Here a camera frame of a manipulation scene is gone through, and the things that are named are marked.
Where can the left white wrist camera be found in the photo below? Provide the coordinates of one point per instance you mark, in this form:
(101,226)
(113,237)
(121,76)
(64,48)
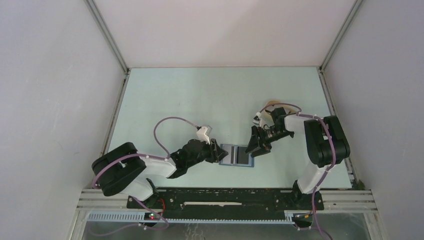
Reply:
(203,134)

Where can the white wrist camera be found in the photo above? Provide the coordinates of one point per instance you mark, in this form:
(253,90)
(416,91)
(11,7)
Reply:
(258,121)
(203,134)

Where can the black credit card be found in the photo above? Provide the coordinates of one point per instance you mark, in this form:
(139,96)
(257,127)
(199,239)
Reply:
(242,158)

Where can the grey striped card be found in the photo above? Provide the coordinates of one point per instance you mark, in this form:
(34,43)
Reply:
(227,160)

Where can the blue card holder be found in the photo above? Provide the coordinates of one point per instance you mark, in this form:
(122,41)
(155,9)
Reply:
(252,162)

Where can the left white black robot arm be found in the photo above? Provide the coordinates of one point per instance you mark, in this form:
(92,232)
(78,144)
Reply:
(124,170)

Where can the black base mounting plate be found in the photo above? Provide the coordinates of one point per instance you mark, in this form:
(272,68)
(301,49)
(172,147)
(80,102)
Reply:
(248,212)

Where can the aluminium frame rail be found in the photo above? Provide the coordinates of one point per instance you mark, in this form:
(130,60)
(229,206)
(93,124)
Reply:
(327,201)

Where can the left controller board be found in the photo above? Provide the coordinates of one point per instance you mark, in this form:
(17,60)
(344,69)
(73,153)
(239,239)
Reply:
(151,217)

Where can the controller board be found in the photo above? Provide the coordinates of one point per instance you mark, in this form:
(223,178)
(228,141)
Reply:
(151,217)
(304,217)

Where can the right controller board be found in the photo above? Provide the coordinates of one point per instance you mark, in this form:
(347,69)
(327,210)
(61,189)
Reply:
(304,217)

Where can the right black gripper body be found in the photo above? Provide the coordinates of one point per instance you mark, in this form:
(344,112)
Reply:
(267,136)

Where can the white cable duct strip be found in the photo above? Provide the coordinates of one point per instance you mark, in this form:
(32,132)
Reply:
(143,217)

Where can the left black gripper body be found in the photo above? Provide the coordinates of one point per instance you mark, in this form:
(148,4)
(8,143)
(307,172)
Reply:
(208,154)

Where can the beige oval tray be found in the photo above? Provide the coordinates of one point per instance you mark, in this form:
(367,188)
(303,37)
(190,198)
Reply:
(273,103)

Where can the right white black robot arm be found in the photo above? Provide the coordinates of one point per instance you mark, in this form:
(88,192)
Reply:
(326,143)

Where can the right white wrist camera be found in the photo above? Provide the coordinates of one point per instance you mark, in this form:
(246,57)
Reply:
(258,121)

